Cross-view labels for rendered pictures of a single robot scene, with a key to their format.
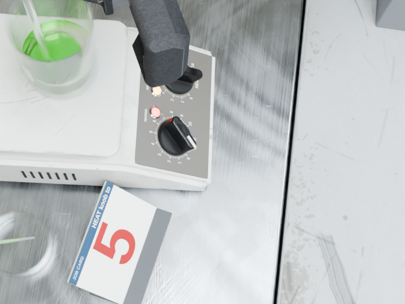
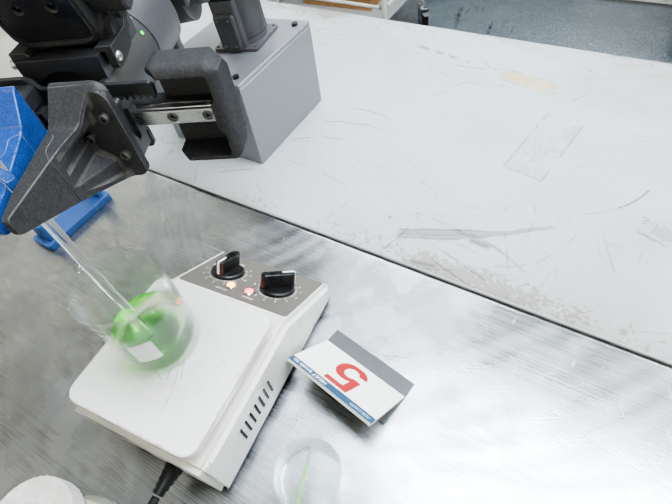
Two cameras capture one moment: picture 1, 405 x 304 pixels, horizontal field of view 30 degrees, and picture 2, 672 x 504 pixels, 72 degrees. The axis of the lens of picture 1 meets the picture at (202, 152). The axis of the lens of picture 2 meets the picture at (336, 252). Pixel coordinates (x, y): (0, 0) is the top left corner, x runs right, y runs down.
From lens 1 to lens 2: 0.31 m
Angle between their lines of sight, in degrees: 29
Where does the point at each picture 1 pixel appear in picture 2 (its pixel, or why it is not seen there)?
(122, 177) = (291, 341)
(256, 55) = (240, 235)
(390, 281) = (447, 204)
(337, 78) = (286, 193)
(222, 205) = (346, 292)
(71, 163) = (257, 371)
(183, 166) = (305, 292)
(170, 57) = (228, 81)
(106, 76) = (196, 304)
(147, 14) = (174, 59)
